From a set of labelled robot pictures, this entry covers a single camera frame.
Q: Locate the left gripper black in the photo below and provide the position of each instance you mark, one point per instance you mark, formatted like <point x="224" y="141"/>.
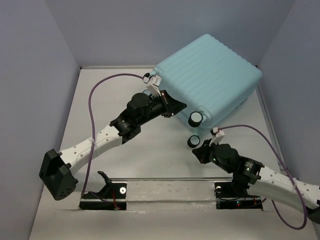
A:
<point x="171" y="106"/>

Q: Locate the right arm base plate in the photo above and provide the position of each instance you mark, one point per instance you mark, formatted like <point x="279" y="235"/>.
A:
<point x="227" y="198"/>

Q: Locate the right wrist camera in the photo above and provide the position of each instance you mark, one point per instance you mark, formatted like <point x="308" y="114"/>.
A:
<point x="217" y="136"/>

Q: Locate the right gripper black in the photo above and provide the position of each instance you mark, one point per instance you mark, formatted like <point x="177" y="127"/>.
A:
<point x="201" y="153"/>

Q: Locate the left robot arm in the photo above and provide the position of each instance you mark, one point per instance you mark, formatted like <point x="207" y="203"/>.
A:
<point x="59" y="167"/>

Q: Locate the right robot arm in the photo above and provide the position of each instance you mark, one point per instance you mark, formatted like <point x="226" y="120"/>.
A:
<point x="252" y="177"/>

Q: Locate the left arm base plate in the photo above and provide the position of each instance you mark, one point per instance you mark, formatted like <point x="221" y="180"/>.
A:
<point x="112" y="197"/>

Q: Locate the light blue hard-shell suitcase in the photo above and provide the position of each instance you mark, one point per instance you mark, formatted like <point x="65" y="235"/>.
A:
<point x="210" y="78"/>

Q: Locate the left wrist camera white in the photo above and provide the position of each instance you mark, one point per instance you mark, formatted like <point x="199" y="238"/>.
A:
<point x="152" y="84"/>

